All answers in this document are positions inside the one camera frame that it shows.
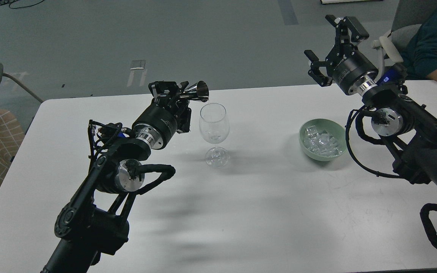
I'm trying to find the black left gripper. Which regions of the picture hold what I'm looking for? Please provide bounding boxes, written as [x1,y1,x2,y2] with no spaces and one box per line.
[132,81,192,150]

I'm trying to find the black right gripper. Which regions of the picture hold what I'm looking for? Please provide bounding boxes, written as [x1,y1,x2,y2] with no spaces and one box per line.
[304,14,378,95]

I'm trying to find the steel double jigger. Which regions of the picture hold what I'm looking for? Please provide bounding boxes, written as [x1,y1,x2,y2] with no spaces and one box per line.
[179,81,209,102]

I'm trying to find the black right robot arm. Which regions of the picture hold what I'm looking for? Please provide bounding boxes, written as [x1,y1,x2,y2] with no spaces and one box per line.
[305,14,437,249]

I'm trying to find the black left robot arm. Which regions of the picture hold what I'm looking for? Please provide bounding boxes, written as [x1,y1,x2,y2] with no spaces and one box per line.
[42,81,209,273]

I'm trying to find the clear wine glass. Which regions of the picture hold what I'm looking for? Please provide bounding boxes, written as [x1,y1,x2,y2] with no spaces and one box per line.
[199,103,230,168]

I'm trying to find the pile of ice cubes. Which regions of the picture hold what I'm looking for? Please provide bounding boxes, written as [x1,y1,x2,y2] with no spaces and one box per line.
[303,126,343,157]

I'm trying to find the metal floor plate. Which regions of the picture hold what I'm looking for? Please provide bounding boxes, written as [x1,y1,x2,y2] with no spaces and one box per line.
[129,60,146,71]

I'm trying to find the grey office chair right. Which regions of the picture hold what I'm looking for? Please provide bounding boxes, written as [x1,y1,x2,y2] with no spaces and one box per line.
[371,0,437,81]

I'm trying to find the green bowl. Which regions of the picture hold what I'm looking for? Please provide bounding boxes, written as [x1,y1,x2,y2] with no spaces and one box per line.
[299,119,347,162]

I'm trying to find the black floor cables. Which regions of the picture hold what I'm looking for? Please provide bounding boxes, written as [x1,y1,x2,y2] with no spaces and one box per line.
[0,0,44,16]

